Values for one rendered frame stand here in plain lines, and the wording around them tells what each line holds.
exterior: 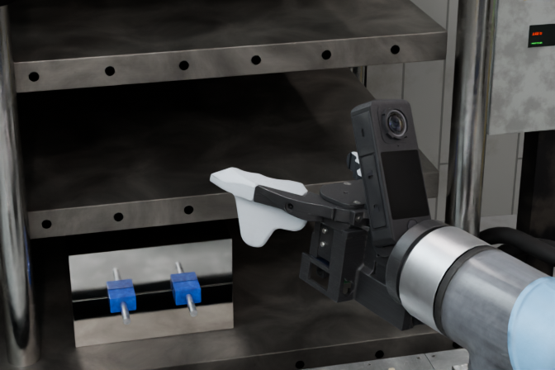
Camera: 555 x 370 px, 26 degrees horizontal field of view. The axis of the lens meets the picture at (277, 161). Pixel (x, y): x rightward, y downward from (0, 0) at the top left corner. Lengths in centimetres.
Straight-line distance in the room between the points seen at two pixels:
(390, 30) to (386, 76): 202
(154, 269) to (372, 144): 112
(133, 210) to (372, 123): 108
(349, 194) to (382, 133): 7
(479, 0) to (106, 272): 74
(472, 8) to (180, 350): 74
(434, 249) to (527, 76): 127
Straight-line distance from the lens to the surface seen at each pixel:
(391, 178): 93
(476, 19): 192
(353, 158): 108
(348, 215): 94
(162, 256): 200
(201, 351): 203
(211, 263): 202
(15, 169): 187
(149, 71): 188
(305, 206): 95
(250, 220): 100
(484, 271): 86
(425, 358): 200
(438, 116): 410
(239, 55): 190
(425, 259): 88
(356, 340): 206
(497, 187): 428
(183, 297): 201
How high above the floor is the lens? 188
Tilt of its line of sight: 24 degrees down
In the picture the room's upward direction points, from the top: straight up
